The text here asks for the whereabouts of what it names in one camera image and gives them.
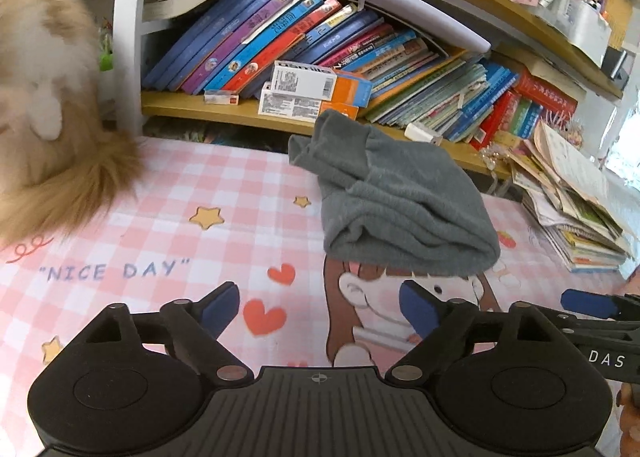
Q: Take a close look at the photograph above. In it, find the grey sweatshirt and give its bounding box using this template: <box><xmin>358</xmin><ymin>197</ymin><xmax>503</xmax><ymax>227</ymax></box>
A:
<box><xmin>288</xmin><ymin>110</ymin><xmax>501</xmax><ymax>277</ymax></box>

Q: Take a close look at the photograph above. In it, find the stack of papers and notebooks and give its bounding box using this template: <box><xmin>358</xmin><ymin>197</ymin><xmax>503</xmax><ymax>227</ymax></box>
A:
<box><xmin>497</xmin><ymin>122</ymin><xmax>639</xmax><ymax>273</ymax></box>

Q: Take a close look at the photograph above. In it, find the pink checked table mat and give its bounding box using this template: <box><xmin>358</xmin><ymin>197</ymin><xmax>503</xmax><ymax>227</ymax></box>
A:
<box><xmin>0</xmin><ymin>135</ymin><xmax>637</xmax><ymax>457</ymax></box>

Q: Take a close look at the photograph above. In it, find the fluffy tan plush toy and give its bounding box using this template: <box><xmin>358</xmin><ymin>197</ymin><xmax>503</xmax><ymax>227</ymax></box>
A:
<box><xmin>1</xmin><ymin>0</ymin><xmax>143</xmax><ymax>246</ymax></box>

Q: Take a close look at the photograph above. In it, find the white charger block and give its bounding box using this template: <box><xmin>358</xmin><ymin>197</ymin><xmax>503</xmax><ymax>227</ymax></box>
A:
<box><xmin>404</xmin><ymin>122</ymin><xmax>442</xmax><ymax>146</ymax></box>

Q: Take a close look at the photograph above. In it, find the white pen organizer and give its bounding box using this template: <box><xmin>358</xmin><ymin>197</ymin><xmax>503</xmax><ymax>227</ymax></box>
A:
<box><xmin>568</xmin><ymin>1</ymin><xmax>612</xmax><ymax>68</ymax></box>

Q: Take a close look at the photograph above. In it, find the small red white box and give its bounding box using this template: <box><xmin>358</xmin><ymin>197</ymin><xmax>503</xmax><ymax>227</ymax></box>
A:
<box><xmin>204</xmin><ymin>91</ymin><xmax>240</xmax><ymax>106</ymax></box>

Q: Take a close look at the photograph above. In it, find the white orange box lower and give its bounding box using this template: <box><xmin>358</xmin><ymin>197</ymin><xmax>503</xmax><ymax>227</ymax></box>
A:
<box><xmin>258</xmin><ymin>82</ymin><xmax>359</xmax><ymax>123</ymax></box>

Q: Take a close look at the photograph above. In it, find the white orange box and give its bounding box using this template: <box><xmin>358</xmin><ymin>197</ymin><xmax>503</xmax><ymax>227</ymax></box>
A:
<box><xmin>258</xmin><ymin>82</ymin><xmax>359</xmax><ymax>123</ymax></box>
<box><xmin>269</xmin><ymin>60</ymin><xmax>373</xmax><ymax>108</ymax></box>

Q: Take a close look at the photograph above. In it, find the white orange box upper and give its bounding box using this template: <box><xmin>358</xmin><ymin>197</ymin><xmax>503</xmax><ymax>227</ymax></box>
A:
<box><xmin>269</xmin><ymin>60</ymin><xmax>373</xmax><ymax>108</ymax></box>

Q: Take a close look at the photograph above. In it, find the row of colourful books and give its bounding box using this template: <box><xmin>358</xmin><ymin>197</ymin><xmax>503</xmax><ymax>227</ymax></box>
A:
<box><xmin>142</xmin><ymin>0</ymin><xmax>578</xmax><ymax>149</ymax></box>

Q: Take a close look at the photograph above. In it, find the white and wood bookshelf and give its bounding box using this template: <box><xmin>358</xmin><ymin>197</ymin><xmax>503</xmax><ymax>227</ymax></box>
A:
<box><xmin>112</xmin><ymin>0</ymin><xmax>640</xmax><ymax>181</ymax></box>

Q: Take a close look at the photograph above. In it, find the white lamp bar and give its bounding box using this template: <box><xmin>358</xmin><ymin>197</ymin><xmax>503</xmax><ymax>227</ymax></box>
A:
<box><xmin>358</xmin><ymin>0</ymin><xmax>491</xmax><ymax>54</ymax></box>

